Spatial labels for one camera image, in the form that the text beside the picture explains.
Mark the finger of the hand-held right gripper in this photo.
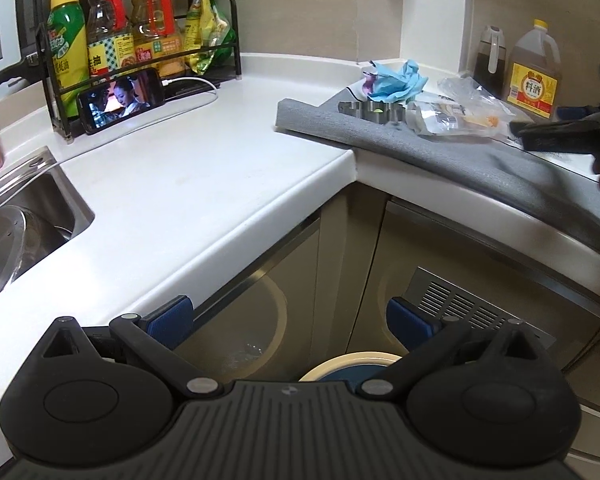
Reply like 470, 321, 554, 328
555, 105, 600, 122
509, 118, 600, 155

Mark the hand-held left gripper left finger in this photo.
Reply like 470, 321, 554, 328
40, 295, 222, 402

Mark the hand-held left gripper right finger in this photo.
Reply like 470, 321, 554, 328
356, 296, 542, 402

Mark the cream round trash bin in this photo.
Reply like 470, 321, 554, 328
297, 351, 405, 386

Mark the white spout pouch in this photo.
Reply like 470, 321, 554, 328
406, 100, 512, 138

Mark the light blue paper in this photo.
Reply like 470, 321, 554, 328
365, 59, 429, 104

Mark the metal flower cookie cutter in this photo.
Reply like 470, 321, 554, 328
337, 100, 412, 120

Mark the grey metal vent grille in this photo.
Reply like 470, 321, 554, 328
405, 266, 558, 343

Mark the beige vented cabinet door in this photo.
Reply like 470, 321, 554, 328
365, 199, 600, 461

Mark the cooking wine jug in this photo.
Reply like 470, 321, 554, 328
505, 19, 564, 120

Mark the beige corner filler panel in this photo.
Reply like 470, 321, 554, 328
300, 182, 391, 381

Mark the dark sauce dispenser bottle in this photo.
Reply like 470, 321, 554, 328
472, 25, 509, 100

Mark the beige plain cabinet door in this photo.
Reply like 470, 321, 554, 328
172, 212, 323, 383

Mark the stainless steel sink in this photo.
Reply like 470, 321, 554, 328
0, 146, 96, 308

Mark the grey countertop mat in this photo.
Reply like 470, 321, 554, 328
275, 87, 600, 248

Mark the stainless steel pot lid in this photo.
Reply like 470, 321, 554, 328
0, 204, 76, 306

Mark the black smartphone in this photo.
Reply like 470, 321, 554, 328
76, 67, 167, 136

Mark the golden cooking oil bottle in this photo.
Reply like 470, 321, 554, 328
130, 0, 187, 78

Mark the yellow green snack bag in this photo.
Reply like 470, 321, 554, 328
182, 0, 237, 77

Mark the red cap sauce bottle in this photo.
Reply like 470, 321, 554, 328
86, 0, 136, 81

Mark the yellow green oil bottle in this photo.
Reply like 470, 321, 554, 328
47, 0, 90, 117

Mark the black wire kitchen rack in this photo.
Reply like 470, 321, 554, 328
34, 0, 243, 142

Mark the black pan handle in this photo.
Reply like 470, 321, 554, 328
0, 52, 40, 107

